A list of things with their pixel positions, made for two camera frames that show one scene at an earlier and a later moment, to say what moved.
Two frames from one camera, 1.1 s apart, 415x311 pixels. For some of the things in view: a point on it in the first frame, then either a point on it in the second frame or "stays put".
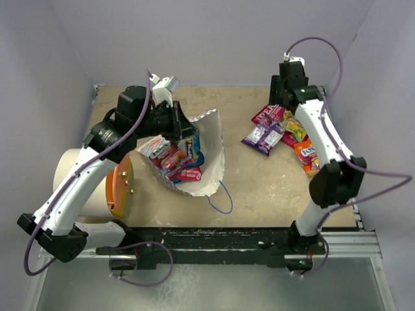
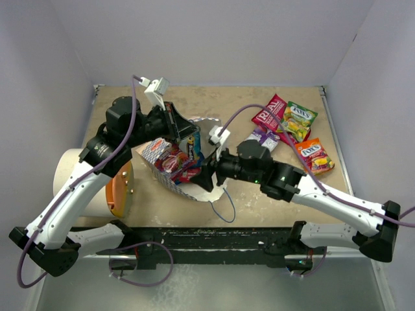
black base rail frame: x=268 y=245 stays put
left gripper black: x=181 y=126 stays put
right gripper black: x=275 y=89 -> x=205 y=178
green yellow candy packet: x=293 y=124 stays put
